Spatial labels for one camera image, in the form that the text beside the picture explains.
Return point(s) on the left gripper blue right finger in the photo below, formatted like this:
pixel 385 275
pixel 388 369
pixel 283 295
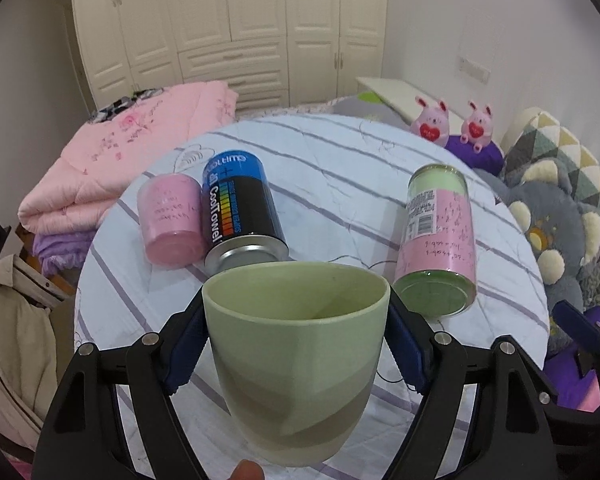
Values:
pixel 408 337

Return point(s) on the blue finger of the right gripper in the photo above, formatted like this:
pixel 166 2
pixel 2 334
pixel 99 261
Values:
pixel 575 327

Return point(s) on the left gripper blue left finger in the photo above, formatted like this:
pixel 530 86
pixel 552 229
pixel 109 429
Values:
pixel 184 337

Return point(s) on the light green cup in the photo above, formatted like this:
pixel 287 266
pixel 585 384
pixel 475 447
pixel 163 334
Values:
pixel 296 347

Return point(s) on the small pink cup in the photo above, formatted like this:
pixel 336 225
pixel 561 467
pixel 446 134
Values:
pixel 170 213

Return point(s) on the person's fingertip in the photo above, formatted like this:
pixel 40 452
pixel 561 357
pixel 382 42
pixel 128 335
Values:
pixel 247 470

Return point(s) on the pink green labelled can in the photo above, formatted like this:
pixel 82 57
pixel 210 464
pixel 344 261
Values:
pixel 436 271

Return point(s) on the grey plush elephant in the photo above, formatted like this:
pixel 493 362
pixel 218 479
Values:
pixel 564 234

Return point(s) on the blue black towel can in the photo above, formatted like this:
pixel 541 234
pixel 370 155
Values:
pixel 239 216

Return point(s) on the folded purple blanket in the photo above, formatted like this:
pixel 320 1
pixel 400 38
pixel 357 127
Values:
pixel 60 252

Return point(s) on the beige jacket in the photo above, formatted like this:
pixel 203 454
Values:
pixel 36 345

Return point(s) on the striped white quilt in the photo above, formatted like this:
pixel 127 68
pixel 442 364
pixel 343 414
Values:
pixel 339 185

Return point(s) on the purple cushion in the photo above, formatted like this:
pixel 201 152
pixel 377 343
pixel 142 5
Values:
pixel 489 159

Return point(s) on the folded pink blanket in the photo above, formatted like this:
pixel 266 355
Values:
pixel 111 150

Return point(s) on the left pink bunny toy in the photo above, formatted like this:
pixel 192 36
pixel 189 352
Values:
pixel 433 122

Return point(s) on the pink bunny toy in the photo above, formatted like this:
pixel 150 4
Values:
pixel 477 128
pixel 433 122

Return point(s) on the right pink bunny toy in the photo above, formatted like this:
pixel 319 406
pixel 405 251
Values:
pixel 477 128

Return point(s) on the grey pillow green flower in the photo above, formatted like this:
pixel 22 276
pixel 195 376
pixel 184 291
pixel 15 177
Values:
pixel 369 106

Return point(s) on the white bedside table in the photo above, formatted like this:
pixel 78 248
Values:
pixel 398 95

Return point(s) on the cream white wardrobe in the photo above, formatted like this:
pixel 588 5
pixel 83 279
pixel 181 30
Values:
pixel 270 52

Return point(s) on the white wall switch panel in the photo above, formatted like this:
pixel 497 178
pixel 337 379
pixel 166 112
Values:
pixel 473 70

